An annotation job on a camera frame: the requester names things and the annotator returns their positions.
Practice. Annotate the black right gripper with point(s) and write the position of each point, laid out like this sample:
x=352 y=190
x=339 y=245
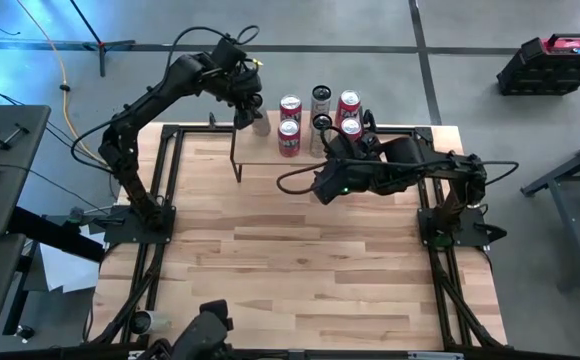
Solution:
x=347 y=180

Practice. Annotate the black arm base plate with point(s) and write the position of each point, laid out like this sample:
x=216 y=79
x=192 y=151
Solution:
x=465 y=230
x=135 y=234

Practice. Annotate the red Fanta soda can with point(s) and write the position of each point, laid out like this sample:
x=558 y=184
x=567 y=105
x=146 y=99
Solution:
x=289 y=142
x=348 y=106
x=290 y=107
x=352 y=127

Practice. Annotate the black caster wheel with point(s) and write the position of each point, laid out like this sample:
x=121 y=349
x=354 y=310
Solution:
x=25 y=332

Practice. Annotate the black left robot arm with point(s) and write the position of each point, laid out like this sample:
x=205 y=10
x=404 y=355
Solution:
x=145 y=105

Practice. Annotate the black and red tool case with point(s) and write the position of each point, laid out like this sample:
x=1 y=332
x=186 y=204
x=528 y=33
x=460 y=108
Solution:
x=545 y=75

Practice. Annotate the black metal table frame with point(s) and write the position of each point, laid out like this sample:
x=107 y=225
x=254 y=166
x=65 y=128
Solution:
x=175 y=175

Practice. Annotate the black tripod stand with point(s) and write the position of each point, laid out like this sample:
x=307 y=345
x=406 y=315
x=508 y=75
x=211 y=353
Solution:
x=101 y=47

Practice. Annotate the black support bar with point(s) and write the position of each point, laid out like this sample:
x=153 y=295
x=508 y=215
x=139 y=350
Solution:
x=50 y=235

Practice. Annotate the grey metal rod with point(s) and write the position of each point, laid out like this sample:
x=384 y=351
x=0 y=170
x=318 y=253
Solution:
x=17 y=132

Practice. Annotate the white paper sheets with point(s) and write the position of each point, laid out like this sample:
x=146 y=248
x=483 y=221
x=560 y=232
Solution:
x=67 y=270

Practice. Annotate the silver metal bracket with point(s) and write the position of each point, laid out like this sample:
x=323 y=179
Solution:
x=435 y=356

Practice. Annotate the wooden shelf with black legs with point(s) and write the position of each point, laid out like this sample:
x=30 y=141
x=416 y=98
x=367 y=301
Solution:
x=257 y=152

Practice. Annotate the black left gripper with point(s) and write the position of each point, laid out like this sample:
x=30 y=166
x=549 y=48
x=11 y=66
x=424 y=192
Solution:
x=235 y=75

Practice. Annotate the grey metal stand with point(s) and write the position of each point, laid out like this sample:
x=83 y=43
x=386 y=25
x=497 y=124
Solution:
x=572 y=225

